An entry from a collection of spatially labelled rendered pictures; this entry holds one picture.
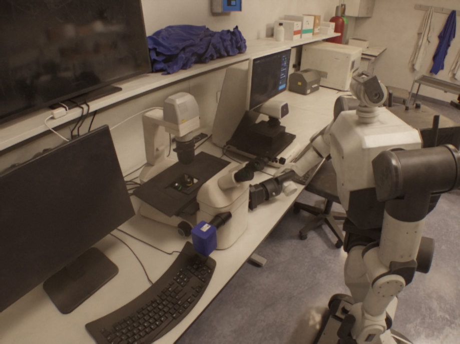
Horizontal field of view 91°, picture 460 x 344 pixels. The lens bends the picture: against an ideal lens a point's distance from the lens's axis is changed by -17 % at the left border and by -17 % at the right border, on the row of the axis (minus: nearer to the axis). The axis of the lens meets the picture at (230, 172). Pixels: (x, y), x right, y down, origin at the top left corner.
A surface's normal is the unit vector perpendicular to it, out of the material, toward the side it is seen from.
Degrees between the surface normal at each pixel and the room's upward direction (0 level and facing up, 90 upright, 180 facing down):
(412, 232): 83
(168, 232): 0
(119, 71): 86
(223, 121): 90
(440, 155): 23
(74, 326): 0
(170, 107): 80
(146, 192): 0
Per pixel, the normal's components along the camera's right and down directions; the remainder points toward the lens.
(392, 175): -0.84, 0.08
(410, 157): -0.22, -0.68
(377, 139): -0.24, -0.34
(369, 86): -0.14, 0.47
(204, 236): 0.00, -0.82
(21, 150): 0.81, 0.33
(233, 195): 0.62, -0.27
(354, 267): -0.58, 0.46
